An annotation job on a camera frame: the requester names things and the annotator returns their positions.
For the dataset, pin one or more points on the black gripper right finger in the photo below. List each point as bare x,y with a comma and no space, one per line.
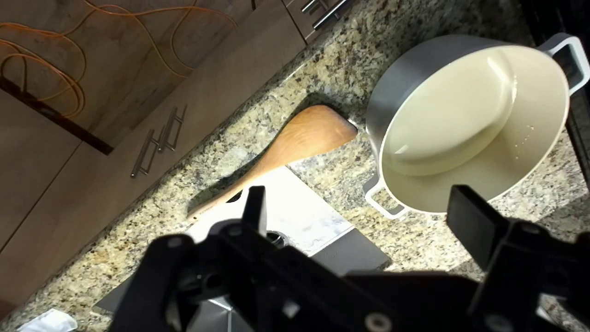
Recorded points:
527,277

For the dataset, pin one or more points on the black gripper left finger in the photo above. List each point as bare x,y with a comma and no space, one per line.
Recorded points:
184,282

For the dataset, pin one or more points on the wooden spoon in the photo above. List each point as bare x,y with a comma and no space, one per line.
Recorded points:
306,135

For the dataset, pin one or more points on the stainless steel sink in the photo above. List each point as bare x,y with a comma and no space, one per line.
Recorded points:
301,212

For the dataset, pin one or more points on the crumpled white paper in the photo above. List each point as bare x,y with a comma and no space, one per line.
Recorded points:
48,321

